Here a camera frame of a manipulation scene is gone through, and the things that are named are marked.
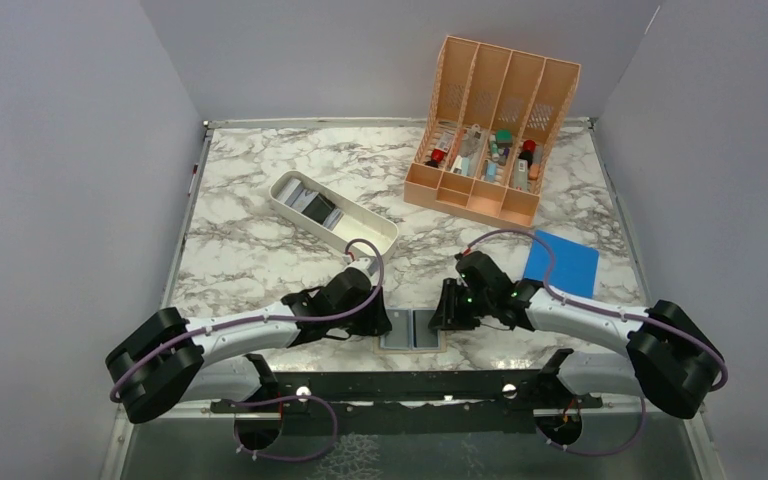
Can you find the green capped bottle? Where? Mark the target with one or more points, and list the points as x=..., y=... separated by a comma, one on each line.
x=504, y=138

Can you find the red capped black bottle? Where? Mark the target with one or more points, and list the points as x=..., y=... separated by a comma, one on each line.
x=436, y=158

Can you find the peach plastic desk organizer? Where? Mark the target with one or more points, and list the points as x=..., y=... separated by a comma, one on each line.
x=480, y=88

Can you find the white oblong plastic tray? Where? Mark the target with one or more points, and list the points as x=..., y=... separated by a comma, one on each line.
x=357, y=222

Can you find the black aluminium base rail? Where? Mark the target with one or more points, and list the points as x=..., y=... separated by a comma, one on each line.
x=265, y=405

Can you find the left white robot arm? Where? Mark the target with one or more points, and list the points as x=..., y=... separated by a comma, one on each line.
x=170, y=359

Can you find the red capped bottle right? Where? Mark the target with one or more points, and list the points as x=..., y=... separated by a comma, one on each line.
x=527, y=153

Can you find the stack of cards in tray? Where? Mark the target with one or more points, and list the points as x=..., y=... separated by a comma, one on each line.
x=312, y=204

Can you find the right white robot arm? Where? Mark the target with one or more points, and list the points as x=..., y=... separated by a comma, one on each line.
x=657, y=353

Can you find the blue flat board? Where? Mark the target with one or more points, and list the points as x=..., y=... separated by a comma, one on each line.
x=575, y=268

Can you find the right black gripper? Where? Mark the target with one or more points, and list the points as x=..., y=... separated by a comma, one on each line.
x=448, y=316

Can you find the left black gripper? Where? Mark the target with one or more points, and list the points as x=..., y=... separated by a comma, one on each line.
x=375, y=323

